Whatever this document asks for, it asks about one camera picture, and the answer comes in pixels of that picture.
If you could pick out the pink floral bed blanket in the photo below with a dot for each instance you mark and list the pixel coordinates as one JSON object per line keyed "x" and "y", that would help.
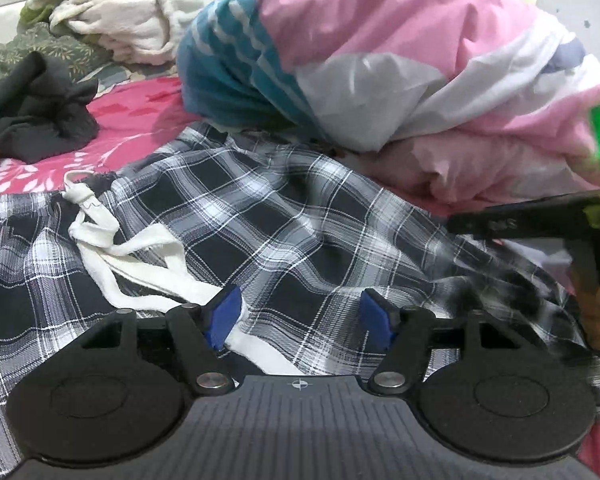
{"x": 125, "y": 124}

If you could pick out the green patterned pillow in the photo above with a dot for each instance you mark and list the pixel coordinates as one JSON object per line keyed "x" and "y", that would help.
{"x": 82, "y": 56}

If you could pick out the person's hand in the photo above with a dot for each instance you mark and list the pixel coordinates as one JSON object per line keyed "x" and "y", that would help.
{"x": 584, "y": 274}

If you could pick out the pink blue patterned duvet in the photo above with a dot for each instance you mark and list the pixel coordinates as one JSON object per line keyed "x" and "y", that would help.
{"x": 458, "y": 103}

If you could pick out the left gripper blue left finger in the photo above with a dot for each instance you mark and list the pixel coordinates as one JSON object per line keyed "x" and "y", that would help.
{"x": 220, "y": 314}

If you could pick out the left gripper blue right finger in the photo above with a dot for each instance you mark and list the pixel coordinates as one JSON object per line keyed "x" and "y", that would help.
{"x": 380, "y": 317}

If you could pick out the black white plaid pants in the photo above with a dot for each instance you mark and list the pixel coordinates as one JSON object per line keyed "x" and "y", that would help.
{"x": 260, "y": 239}

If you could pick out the dark grey garment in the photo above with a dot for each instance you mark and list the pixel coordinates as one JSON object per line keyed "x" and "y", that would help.
{"x": 43, "y": 112}

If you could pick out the cream white fleece blanket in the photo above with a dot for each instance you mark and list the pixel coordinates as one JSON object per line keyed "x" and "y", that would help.
{"x": 134, "y": 31}

